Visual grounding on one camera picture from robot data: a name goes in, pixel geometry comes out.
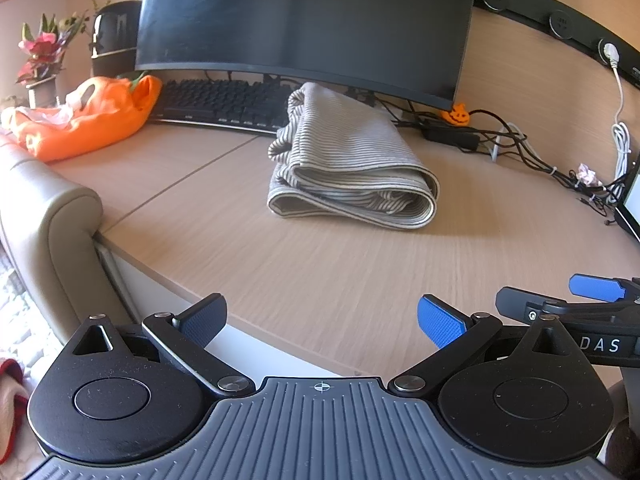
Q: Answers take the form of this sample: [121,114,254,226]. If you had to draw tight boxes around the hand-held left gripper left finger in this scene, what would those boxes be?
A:
[70,293,256,398]

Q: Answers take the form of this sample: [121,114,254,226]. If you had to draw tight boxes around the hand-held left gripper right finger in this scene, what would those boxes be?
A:
[389,294,582,398]

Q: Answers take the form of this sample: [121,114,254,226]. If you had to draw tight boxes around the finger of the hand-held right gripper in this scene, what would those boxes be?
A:
[569,273,640,304]
[495,285,640,324]

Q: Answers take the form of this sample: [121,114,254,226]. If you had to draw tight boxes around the striped grey white garment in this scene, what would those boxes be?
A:
[266,81,442,232]

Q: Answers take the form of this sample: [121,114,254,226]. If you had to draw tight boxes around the open computer tower case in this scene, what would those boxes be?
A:
[611,154,640,245]

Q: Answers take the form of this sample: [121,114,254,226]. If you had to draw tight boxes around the white textured rug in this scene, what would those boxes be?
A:
[0,267,68,388]

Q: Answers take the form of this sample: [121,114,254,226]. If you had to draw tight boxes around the black power adapter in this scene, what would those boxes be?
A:
[421,124,482,151]

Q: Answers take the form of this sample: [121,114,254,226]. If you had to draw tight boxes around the orange pumpkin figure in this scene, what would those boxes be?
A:
[439,102,472,126]

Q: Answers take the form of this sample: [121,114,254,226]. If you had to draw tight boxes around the black keyboard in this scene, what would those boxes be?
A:
[149,78,302,137]

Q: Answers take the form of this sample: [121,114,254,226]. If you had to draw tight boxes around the black cylindrical speaker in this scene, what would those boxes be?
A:
[89,0,145,81]

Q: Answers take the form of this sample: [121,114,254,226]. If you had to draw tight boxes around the artificial flowers in vase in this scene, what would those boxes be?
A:
[14,9,90,109]

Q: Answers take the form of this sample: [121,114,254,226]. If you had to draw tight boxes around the black curved computer monitor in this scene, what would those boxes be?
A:
[134,0,479,112]

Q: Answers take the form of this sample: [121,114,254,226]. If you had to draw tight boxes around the black cable bundle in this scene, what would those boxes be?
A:
[399,106,625,227]

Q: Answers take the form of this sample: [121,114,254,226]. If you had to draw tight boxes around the white power cable with plug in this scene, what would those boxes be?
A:
[601,41,635,198]

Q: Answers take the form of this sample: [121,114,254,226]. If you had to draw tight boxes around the light grey cable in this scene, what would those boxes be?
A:
[491,124,529,163]

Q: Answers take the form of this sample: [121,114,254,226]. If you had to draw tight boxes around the black wall socket strip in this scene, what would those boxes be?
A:
[474,0,640,96]

